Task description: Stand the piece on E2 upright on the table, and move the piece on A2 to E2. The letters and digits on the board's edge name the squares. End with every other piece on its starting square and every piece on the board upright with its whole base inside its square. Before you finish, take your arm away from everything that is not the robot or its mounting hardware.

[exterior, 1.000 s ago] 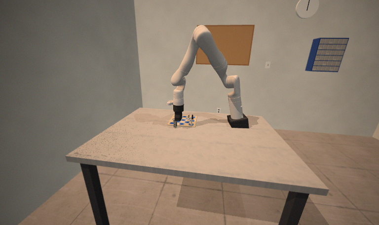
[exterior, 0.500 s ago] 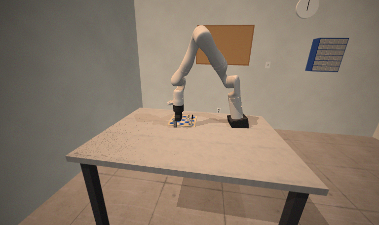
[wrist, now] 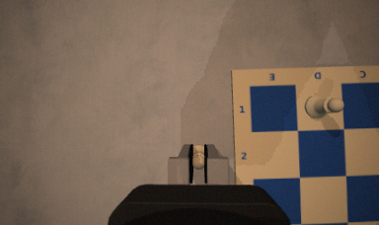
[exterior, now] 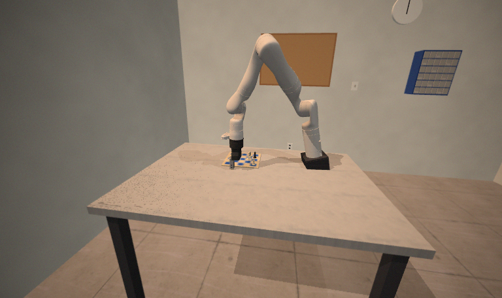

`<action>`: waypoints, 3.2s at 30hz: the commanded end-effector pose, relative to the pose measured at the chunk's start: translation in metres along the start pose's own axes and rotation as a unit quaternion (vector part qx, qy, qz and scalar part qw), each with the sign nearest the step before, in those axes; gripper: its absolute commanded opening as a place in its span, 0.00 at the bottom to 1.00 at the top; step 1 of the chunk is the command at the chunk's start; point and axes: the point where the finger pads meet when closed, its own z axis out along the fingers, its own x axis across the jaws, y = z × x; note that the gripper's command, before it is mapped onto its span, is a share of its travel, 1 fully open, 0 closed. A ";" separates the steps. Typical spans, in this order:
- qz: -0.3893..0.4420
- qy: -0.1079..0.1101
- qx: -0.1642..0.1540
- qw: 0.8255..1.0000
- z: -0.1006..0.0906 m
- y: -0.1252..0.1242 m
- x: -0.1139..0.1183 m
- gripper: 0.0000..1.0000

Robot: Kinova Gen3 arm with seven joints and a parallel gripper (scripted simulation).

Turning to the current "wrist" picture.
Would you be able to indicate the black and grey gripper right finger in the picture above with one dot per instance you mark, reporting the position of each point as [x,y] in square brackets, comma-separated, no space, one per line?
[216,169]

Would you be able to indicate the blue and tan chessboard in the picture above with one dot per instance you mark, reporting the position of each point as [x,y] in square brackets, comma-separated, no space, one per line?
[320,171]

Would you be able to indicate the white pawn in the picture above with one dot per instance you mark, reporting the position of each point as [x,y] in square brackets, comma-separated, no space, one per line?
[318,106]
[198,157]

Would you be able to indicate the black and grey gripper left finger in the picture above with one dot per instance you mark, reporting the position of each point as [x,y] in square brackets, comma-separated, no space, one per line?
[180,169]

